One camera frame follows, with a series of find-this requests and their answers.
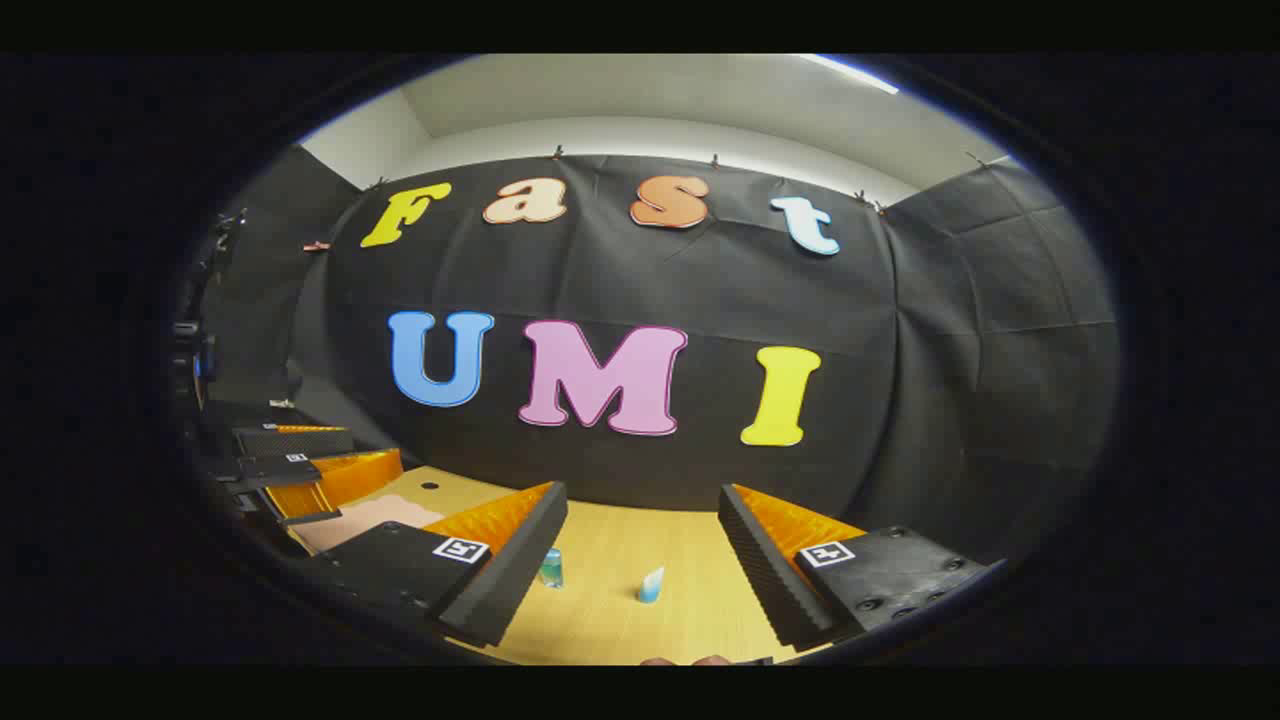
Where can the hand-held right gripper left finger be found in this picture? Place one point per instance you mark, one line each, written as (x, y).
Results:
(500, 575)

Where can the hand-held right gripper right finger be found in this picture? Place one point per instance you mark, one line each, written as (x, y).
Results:
(770, 570)

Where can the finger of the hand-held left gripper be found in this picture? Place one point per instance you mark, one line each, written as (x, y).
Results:
(295, 442)
(350, 478)

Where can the pink suitcase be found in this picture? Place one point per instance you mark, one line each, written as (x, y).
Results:
(360, 520)

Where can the blue cap skincare bottle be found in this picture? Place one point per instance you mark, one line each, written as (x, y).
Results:
(551, 568)

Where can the light blue skincare tube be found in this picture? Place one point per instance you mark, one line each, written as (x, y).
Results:
(651, 586)

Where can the black backdrop cloth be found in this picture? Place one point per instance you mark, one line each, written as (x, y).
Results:
(700, 290)

